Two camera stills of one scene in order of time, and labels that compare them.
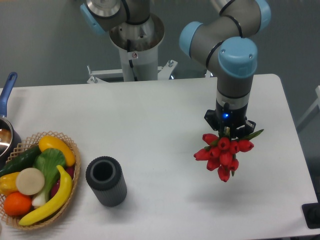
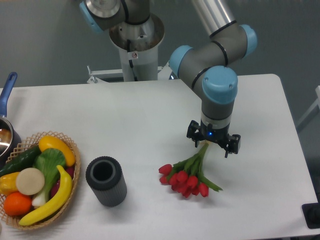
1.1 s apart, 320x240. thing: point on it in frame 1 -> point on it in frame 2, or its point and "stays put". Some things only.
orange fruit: (17, 204) stays put
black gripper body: (228, 119) -> (213, 134)
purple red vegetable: (70, 171) stays put
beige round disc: (30, 181) stays put
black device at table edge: (311, 214) stays put
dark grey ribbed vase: (104, 175) stays put
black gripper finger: (246, 129) -> (233, 145)
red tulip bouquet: (220, 153) -> (185, 177)
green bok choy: (47, 161) stays put
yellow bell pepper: (8, 183) stays put
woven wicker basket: (32, 141) stays put
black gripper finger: (211, 117) -> (194, 132)
